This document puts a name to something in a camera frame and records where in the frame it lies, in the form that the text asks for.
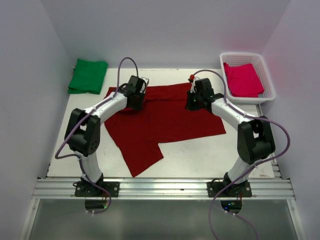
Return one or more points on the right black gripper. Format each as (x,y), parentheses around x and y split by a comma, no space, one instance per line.
(189,106)

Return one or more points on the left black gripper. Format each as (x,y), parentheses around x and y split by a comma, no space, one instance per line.
(138,106)

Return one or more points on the dark red t shirt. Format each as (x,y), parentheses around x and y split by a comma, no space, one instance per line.
(162,119)

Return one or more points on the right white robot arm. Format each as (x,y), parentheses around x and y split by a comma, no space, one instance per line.
(255,141)

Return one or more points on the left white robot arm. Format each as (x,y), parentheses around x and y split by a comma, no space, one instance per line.
(83,133)

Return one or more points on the pink red t shirt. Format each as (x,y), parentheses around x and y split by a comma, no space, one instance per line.
(243,81)

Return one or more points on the folded green t shirt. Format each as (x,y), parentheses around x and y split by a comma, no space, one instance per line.
(88,77)

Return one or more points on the white plastic basket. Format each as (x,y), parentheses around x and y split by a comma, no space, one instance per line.
(241,58)

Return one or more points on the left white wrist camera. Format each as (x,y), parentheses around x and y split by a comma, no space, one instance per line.
(146,81)

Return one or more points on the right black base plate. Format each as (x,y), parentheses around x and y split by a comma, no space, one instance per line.
(236,190)

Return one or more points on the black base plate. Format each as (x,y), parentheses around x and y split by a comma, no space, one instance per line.
(110,188)
(236,190)

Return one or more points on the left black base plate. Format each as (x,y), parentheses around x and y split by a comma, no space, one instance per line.
(110,188)

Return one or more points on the aluminium extrusion rail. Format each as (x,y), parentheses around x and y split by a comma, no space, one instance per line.
(164,189)

